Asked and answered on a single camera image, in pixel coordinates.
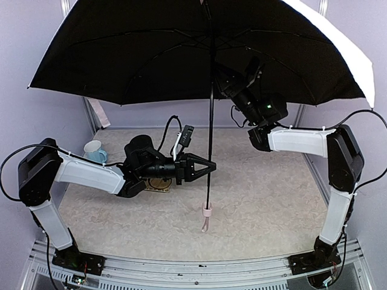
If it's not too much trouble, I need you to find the pink and black umbrella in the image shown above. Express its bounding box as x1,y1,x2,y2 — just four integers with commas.
27,0,376,233

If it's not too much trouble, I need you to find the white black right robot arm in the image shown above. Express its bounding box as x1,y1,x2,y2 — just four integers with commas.
213,62,365,256

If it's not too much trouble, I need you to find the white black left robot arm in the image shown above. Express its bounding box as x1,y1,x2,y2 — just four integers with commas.
18,135,216,251

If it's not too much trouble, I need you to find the woven bamboo tray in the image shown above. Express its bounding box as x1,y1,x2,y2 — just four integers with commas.
145,178,172,193

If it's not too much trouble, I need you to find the light blue mug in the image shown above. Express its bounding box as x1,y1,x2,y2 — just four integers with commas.
83,140,108,163

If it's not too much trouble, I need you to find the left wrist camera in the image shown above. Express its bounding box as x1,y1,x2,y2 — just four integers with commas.
172,125,195,160

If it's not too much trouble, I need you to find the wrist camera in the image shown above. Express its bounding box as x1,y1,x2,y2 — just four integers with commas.
245,56,265,86
172,125,195,160

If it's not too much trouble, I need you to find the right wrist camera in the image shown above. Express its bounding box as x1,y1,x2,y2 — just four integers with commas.
245,56,265,86

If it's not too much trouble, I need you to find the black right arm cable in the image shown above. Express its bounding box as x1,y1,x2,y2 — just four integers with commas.
278,109,387,197

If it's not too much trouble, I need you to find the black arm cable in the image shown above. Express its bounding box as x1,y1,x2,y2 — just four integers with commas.
278,109,387,197
0,143,125,201

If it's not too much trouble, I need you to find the aluminium front rail base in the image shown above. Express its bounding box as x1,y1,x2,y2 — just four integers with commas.
21,238,372,290

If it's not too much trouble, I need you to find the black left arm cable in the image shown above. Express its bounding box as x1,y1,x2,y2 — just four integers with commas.
0,143,125,201

